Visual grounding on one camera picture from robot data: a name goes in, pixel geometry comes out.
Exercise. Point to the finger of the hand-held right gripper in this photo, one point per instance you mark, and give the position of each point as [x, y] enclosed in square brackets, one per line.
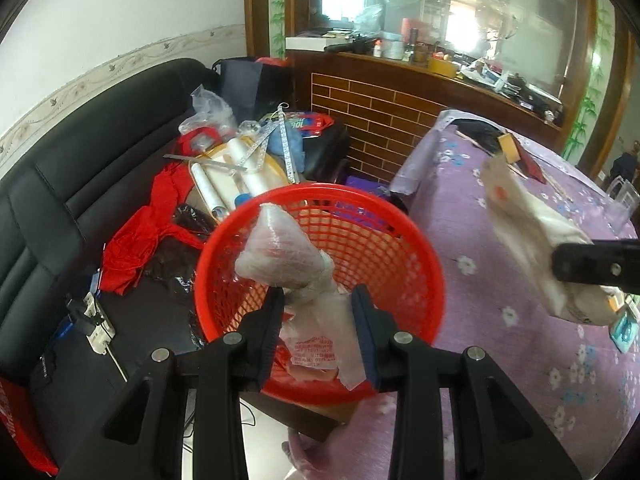
[590, 262]

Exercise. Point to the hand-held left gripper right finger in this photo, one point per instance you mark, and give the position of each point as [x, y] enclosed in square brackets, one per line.
[362, 330]

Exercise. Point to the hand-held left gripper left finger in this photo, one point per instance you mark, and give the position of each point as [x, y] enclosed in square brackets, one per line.
[272, 330]

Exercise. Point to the white plastic bag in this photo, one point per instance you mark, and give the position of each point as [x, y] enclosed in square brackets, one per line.
[525, 225]

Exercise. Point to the clear plastic bag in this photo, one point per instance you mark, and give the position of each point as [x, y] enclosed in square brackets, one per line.
[280, 250]
[210, 110]

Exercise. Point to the red plastic mesh basket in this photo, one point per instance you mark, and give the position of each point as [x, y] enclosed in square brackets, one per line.
[320, 191]

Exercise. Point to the small blue packet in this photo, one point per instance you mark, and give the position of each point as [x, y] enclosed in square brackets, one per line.
[624, 330]

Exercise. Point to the wooden stick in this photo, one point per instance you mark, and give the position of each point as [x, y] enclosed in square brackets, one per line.
[559, 186]

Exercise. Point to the purple floral tablecloth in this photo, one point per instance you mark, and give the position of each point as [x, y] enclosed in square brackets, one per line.
[475, 310]

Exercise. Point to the black plastic bag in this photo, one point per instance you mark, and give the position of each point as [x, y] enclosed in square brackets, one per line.
[170, 270]

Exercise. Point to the thin white plastic roll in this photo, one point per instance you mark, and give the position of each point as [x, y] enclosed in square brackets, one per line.
[207, 190]

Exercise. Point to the red cloth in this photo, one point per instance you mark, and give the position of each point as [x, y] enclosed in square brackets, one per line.
[145, 230]

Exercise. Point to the black cloth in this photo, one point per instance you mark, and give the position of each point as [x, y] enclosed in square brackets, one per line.
[480, 132]

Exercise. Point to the thick white plastic roll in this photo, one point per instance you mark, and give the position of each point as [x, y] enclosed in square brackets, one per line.
[245, 160]

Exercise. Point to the white power strip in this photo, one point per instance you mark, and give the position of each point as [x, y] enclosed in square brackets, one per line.
[95, 320]

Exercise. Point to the blue cloth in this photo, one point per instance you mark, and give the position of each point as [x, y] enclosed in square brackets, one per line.
[295, 147]

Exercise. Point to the white folding ruler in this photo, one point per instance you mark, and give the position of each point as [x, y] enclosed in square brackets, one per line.
[286, 145]

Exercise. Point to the steel ruler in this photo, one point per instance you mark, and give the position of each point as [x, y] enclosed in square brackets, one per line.
[190, 159]

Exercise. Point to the red and blue packet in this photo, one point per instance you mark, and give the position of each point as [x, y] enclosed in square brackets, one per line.
[310, 122]

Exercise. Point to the wooden headboard shelf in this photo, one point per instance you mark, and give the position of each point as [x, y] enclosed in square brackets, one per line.
[380, 110]

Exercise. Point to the yellow box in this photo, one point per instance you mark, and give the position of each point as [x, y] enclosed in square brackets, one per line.
[442, 66]

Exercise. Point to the dark shopping bag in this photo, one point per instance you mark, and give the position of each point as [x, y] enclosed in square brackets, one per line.
[245, 85]

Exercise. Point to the black leather sofa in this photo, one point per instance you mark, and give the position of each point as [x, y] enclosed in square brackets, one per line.
[75, 160]

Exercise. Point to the red paper bag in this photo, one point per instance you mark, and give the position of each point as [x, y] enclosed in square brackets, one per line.
[20, 425]

